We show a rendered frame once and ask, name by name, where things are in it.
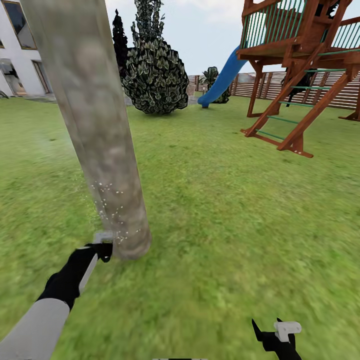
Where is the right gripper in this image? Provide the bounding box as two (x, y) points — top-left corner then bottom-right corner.
(251, 320), (299, 360)

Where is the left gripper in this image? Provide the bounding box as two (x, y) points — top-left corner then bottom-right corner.
(95, 242), (113, 258)

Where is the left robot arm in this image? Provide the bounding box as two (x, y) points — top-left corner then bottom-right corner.
(0, 231), (118, 360)

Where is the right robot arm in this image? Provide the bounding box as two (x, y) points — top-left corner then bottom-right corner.
(251, 320), (302, 360)

